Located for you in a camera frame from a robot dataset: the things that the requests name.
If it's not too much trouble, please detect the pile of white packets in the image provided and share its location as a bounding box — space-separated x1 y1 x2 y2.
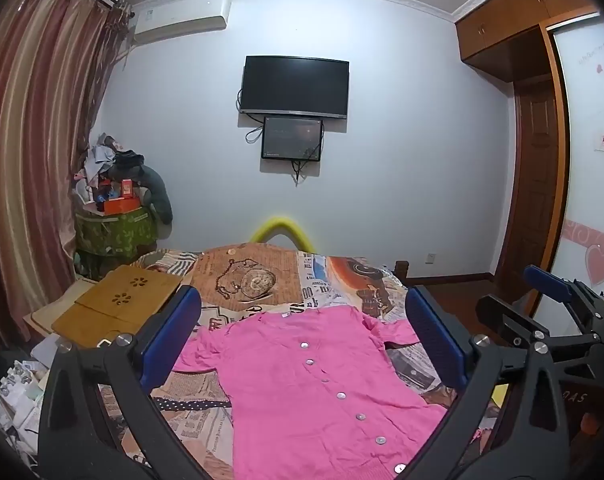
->
0 335 59 471

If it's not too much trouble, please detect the green patterned table cover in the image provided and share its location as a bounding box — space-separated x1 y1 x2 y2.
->
74 207 159 281

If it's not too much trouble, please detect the orange box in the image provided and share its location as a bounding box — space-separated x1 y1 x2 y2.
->
104 197 142 215

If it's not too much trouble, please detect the wooden overhead cabinet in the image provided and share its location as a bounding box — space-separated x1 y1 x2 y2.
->
454 0 603 82

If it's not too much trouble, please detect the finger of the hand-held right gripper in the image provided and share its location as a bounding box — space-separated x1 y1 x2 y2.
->
476 294 550 347
523 265 604 311

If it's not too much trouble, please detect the yellow foam tube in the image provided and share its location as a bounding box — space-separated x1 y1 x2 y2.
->
249 217 310 252

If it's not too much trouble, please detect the pink buttoned cardigan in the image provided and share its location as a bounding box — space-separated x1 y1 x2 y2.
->
174 306 450 480

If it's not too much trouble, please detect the pile of clothes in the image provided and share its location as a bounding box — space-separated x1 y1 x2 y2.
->
74 132 146 206

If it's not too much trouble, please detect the white air conditioner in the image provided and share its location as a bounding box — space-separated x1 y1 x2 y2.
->
132 0 232 45

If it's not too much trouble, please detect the black wall television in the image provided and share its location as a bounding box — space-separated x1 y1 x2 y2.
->
239 55 351 121

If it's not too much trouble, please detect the grey stuffed pillow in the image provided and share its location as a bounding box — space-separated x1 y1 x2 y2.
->
137 165 174 226

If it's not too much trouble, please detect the printed patchwork blanket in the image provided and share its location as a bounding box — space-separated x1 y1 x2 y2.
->
97 242 483 480

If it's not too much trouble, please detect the white wardrobe door with hearts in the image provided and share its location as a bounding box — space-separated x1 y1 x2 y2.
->
552 15 604 293

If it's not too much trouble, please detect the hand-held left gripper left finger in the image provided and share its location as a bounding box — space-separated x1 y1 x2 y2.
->
37 285 218 480

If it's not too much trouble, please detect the striped brown curtain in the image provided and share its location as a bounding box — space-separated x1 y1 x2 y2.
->
0 0 133 351

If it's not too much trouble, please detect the beige flat board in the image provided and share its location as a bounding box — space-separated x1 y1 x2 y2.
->
23 280 99 337

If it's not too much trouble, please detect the small black wall monitor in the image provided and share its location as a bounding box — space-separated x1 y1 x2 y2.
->
261 116 325 162

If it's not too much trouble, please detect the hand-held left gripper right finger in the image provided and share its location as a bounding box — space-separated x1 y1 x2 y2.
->
392 285 583 480

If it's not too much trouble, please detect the wooden lap desk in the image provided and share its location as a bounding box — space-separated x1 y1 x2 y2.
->
51 264 183 350

